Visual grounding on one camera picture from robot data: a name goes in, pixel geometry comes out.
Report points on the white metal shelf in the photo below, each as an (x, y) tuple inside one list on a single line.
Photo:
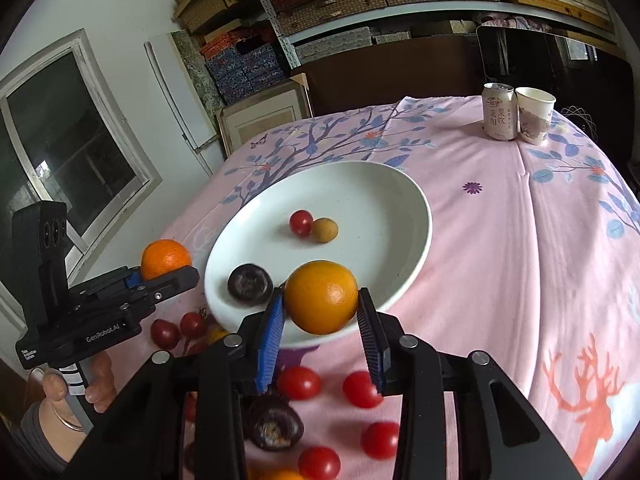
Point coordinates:
[(274, 15)]

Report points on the white framed window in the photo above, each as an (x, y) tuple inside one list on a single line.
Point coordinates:
[(60, 135)]

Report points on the white board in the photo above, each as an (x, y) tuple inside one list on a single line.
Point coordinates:
[(170, 85)]

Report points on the brown wooden furniture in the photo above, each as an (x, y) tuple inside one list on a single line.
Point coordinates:
[(390, 75)]

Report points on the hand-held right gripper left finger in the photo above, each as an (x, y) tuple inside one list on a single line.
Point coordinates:
[(270, 345)]

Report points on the green patterned board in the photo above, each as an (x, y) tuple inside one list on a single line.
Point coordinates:
[(197, 65)]

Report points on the white drink can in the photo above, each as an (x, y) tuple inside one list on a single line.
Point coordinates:
[(499, 112)]

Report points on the white ceramic plate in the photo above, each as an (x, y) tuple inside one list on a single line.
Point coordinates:
[(360, 210)]

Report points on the large orange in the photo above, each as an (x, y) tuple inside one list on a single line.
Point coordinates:
[(322, 297)]

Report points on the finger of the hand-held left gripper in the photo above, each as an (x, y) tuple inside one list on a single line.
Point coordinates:
[(175, 280), (134, 278)]

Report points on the stack of blue patterned boxes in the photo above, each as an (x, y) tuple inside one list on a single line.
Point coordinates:
[(245, 70)]

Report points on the person's left hand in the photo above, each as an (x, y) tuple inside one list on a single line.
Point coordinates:
[(54, 387)]

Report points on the white paper cup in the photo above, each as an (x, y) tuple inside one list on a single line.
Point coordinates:
[(535, 115)]

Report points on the pale wooden picture frame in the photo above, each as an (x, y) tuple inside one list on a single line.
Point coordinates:
[(260, 120)]

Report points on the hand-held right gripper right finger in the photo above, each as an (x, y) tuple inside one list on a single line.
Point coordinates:
[(372, 355)]

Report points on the person's left forearm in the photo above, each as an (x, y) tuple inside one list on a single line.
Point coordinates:
[(45, 450)]

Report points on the small brown longan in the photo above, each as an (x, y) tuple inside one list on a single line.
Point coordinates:
[(325, 230)]

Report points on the pink printed tablecloth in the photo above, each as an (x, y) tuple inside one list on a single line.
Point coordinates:
[(500, 260)]

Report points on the dark water chestnut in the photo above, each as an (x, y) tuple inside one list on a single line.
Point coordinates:
[(249, 284), (274, 427)]

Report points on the dark red cherry tomato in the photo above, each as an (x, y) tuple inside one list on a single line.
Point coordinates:
[(164, 332)]

